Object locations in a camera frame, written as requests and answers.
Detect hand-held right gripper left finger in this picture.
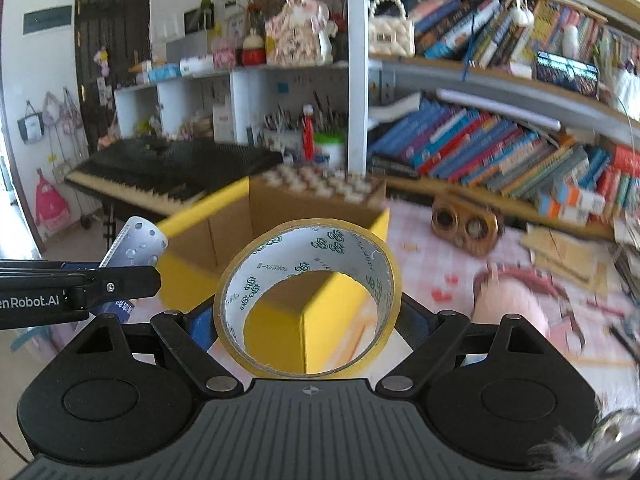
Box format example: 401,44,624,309
75,302,241,395

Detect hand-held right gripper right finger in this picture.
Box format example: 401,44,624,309
376,294,556,395

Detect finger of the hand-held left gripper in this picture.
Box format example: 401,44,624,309
95,300,133,323
0,259,162,311

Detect yellow packing tape roll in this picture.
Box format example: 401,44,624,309
213,218,402,378

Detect yellow cardboard box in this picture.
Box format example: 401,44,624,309
154,176,391,375

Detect pink plush toy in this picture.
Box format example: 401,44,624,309
472,272,553,343

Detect black keyboard stand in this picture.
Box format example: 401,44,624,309
100,200,122,257

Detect pink backpack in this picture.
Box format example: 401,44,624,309
35,170,71,241

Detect wooden speaker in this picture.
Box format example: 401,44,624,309
431,195,506,259

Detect black electronic keyboard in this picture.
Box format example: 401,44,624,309
65,139,284,217

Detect black flat case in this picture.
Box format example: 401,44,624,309
370,155,419,179

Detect checkered game board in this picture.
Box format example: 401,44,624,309
250,166,387,212

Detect brown paper envelopes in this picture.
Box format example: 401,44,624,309
520,225,612,282

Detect white tote bag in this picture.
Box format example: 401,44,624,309
17,102,46,144

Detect pink hanging bag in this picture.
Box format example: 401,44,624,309
42,91,84,136

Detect long row of colourful books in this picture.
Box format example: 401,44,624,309
370,97,640,226

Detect white jar green lid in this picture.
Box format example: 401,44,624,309
314,132,347,167

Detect orange white boxes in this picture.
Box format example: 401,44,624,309
537,180,607,224

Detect grey fluffy fabric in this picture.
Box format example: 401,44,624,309
527,400,640,480

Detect pen holder with pens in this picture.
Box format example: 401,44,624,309
262,105,302,153

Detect white shelf unit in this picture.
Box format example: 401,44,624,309
114,62,351,161

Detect blue tissue pack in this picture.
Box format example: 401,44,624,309
147,64,182,84

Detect red bottle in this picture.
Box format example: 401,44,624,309
302,105,317,159

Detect white flat box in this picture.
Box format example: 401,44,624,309
179,56,215,77

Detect white rolled paper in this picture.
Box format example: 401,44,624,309
435,88,562,131

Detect grey storage box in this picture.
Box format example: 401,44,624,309
166,30,219,64

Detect dark wooden door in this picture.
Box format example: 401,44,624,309
75,0,152,151

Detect red round doll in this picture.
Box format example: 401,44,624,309
242,30,266,66

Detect wooden bookshelf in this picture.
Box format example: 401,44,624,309
345,0,640,241

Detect white quilted handbag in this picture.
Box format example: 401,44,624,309
368,0,417,57

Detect dark printed box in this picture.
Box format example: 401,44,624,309
536,51,600,99

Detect floral fabric bag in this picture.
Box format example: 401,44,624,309
265,0,334,67

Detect leaning stack of books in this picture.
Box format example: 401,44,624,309
410,0,640,88

